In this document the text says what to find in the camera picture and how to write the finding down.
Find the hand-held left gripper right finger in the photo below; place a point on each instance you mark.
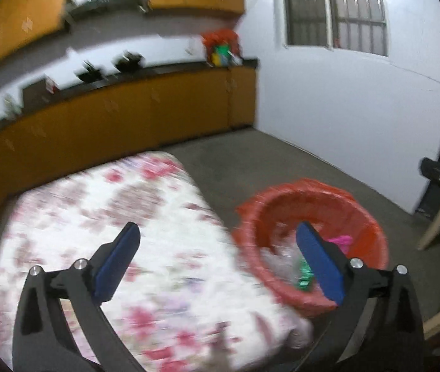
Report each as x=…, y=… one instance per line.
x=320, y=263

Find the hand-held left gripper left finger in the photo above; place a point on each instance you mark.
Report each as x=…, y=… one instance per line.
x=117, y=263

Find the green wrapper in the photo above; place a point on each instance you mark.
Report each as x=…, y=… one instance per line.
x=305, y=275

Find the clear plastic bag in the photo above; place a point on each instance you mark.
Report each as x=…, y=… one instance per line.
x=282, y=259

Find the red bin with red liner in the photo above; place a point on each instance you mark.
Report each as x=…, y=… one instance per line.
x=363, y=221

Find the pink wrapper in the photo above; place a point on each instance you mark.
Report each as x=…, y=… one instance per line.
x=340, y=242

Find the floral tablecloth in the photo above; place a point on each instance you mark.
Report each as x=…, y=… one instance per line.
x=158, y=221

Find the orange lower kitchen cabinets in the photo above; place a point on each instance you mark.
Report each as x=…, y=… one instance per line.
x=127, y=124

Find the dark cutting board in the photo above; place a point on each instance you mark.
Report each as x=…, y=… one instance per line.
x=36, y=93

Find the black wok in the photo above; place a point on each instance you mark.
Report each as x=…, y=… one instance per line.
x=90, y=73

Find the black kitchen countertop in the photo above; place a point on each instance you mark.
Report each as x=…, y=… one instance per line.
x=158, y=70

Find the black pot with lid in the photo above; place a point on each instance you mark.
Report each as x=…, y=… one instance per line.
x=129, y=62

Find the barred window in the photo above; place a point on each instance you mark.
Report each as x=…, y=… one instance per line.
x=336, y=7

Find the yellow cup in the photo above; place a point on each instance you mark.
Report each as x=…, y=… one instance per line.
x=217, y=59

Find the green bottle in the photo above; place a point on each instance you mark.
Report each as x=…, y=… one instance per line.
x=224, y=52

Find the red bag on counter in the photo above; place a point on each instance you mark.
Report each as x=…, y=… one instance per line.
x=220, y=38

